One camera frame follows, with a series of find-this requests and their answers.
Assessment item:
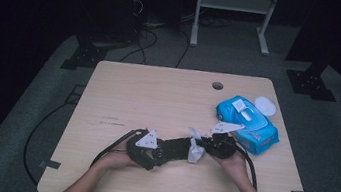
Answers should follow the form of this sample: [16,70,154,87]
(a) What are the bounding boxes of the white round lid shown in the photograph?
[252,93,279,118]

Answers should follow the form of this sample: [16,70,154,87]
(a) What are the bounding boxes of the white metal stand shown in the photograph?
[189,0,281,59]

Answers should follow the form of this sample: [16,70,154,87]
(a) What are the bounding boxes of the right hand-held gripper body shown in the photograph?
[202,118,245,163]

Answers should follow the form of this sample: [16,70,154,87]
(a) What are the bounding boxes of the person's right hand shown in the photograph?
[208,146,254,189]

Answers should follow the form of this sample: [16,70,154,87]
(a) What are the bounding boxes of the black stand base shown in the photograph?
[283,56,341,103]
[59,39,110,76]

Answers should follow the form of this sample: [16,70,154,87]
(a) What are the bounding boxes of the blue toy car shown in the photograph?
[152,132,199,168]

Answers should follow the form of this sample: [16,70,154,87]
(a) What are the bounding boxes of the person's left hand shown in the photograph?
[91,134,150,177]

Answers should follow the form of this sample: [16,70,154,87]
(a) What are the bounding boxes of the blue wet wipes pack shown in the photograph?
[210,92,286,158]

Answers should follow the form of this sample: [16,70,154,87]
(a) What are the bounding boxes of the black looped cable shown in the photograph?
[119,23,161,68]

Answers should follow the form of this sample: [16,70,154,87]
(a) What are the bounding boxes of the white wet wipe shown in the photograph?
[239,109,254,123]
[183,126,209,166]

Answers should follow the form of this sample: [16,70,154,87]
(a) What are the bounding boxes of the black floor cable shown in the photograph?
[19,78,87,192]
[174,28,193,70]

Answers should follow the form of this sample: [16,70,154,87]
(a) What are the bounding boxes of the right hand-held gripper cable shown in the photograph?
[224,139,265,192]

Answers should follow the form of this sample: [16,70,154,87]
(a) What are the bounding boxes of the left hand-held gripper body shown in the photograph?
[122,125,161,170]

